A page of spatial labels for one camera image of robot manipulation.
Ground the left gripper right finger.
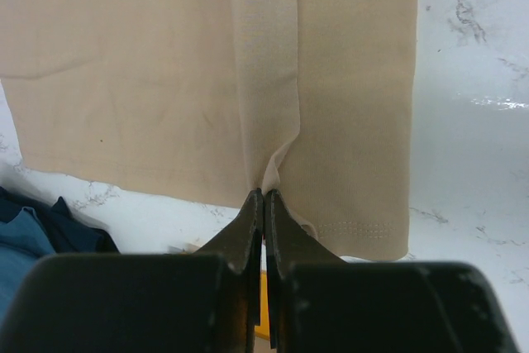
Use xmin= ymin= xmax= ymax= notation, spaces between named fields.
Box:
xmin=264 ymin=190 xmax=517 ymax=352

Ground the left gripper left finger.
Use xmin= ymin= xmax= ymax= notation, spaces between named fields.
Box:
xmin=1 ymin=190 xmax=264 ymax=352

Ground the tan beige t-shirt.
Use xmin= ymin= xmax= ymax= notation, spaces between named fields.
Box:
xmin=1 ymin=0 xmax=417 ymax=260

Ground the orange treehouse book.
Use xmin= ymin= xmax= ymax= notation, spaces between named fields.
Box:
xmin=167 ymin=241 xmax=274 ymax=341

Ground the folded dark navy t-shirt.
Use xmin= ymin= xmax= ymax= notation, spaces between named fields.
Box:
xmin=1 ymin=188 xmax=119 ymax=253

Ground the folded light blue t-shirt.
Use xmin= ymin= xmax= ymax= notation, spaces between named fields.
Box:
xmin=0 ymin=207 xmax=56 ymax=322

